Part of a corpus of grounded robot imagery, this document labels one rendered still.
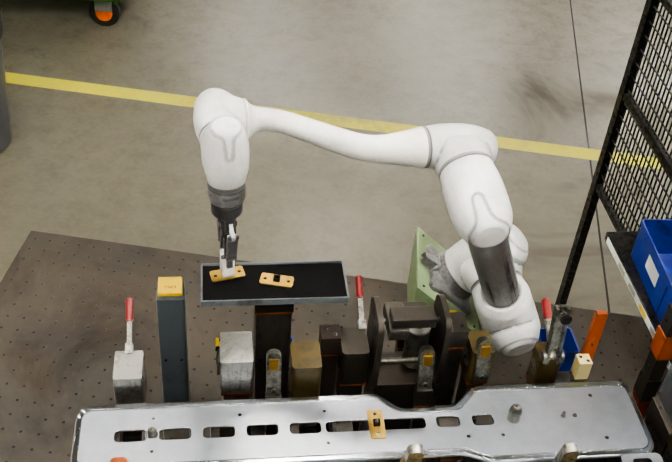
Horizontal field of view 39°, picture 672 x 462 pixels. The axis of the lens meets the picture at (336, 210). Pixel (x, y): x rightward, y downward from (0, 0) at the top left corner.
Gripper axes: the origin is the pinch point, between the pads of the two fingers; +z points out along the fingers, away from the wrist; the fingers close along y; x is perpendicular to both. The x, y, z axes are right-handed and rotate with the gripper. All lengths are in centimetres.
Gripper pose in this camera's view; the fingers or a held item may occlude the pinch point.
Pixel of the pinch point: (227, 262)
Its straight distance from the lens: 237.4
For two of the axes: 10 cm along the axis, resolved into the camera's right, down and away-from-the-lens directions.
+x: 9.4, -1.7, 3.0
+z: -0.7, 7.7, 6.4
